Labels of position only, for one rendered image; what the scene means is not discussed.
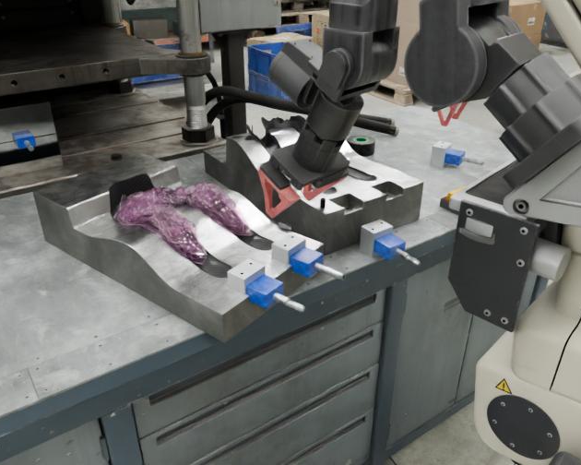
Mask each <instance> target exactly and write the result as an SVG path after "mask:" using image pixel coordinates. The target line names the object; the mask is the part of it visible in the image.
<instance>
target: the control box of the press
mask: <svg viewBox="0 0 581 465"><path fill-rule="evenodd" d="M198 10H199V22H200V34H207V33H211V35H212V36H213V38H214V39H215V41H216V42H217V43H218V45H219V47H220V58H221V73H222V86H230V87H235V88H238V89H245V77H244V55H243V44H244V42H245V40H246V38H247V36H248V34H249V32H250V31H252V32H257V31H258V30H262V29H261V28H267V27H277V26H280V25H281V0H198ZM206 76H207V78H208V79H209V81H210V82H211V85H212V87H213V88H215V87H218V86H219V85H218V83H217V81H216V79H215V78H214V77H213V76H212V74H211V73H210V72H209V73H208V74H206ZM217 118H218V119H219V124H220V136H221V137H222V138H224V139H226V137H230V136H235V135H240V134H243V133H247V129H246V126H247V123H246V103H236V104H233V105H231V106H229V107H227V108H226V109H224V110H223V111H222V112H221V113H220V114H219V115H218V116H217Z"/></svg>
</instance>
